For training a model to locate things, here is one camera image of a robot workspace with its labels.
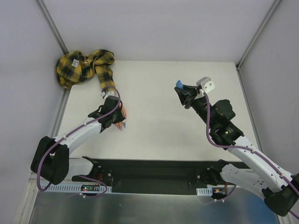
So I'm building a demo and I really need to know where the white cable duct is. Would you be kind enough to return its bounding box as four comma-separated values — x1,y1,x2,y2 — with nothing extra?
196,187,227,196
46,183,112,194

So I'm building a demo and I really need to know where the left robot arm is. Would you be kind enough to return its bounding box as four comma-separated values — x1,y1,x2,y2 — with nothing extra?
30,96,125,185

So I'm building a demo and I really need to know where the left white cable duct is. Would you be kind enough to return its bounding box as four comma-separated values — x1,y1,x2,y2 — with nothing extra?
46,183,112,194

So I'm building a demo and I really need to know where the right aluminium frame post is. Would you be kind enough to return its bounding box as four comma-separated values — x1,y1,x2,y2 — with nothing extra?
235,0,283,71

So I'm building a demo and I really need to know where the right white cable duct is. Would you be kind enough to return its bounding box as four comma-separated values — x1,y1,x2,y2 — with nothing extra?
196,187,227,196

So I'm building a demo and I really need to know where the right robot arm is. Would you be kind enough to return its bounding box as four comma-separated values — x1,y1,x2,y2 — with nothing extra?
174,81,299,217

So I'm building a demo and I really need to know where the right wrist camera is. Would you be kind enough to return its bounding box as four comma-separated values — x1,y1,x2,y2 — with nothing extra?
196,77,215,96

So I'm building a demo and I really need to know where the blue nail polish bottle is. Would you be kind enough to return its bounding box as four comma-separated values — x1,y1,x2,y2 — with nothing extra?
176,80,184,90

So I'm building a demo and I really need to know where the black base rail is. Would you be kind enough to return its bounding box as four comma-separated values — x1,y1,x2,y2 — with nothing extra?
71,158,261,194

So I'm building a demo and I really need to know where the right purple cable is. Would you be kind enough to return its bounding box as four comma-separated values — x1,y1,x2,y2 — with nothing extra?
202,91,299,217

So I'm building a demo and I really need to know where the aluminium frame post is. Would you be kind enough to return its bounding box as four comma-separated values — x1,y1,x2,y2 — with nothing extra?
235,0,283,71
35,0,69,54

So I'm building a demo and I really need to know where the mannequin hand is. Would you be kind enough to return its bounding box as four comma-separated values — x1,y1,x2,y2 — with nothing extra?
115,103,127,131

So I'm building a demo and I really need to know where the yellow plaid shirt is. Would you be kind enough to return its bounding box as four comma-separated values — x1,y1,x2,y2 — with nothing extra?
55,49,115,93

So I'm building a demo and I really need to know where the left aluminium frame post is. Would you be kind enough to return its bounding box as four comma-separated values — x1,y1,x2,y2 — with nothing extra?
35,0,69,54

